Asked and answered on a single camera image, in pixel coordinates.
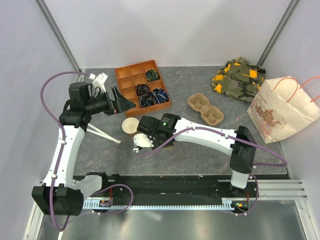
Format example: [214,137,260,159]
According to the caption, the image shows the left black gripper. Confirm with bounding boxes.
[84,86,136,116]

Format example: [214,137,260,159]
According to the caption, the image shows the brown paper cup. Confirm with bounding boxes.
[163,145,173,150]
[121,117,139,138]

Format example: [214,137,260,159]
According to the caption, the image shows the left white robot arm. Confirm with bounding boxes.
[31,82,136,216]

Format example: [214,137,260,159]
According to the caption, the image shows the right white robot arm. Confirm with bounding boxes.
[133,113,257,197]

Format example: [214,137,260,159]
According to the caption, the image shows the white paper takeout bag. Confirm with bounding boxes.
[247,76,320,144]

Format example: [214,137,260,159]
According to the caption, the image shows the dark brown rolled sock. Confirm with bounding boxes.
[135,84,150,97]

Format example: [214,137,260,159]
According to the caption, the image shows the dark blue rolled sock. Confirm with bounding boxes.
[138,91,155,109]

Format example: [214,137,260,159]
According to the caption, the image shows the green rolled sock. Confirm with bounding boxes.
[145,69,160,82]

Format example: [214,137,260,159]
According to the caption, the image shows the blue striped rolled sock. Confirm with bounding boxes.
[152,88,169,104]

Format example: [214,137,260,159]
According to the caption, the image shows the cardboard cup carrier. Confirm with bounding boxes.
[187,93,224,127]

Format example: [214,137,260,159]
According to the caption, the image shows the camouflage folded garment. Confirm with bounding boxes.
[211,57,266,103]

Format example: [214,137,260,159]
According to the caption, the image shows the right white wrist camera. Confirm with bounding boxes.
[133,133,154,153]

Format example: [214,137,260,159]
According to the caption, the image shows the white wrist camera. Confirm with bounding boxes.
[133,133,154,153]
[88,72,108,93]

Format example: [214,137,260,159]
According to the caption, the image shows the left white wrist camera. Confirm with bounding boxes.
[88,72,108,93]

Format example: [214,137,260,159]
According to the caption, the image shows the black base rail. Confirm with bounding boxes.
[101,174,257,206]

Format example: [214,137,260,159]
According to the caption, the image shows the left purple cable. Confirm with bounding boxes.
[40,71,135,231]

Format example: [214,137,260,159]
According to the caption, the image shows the slotted cable duct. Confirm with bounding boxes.
[82,198,248,211]

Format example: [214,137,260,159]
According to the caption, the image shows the left aluminium frame post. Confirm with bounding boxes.
[34,0,82,72]

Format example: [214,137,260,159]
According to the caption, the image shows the aluminium frame post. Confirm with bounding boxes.
[257,0,300,66]
[34,0,82,72]

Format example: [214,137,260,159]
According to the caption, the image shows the right aluminium frame post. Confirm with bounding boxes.
[257,0,300,66]

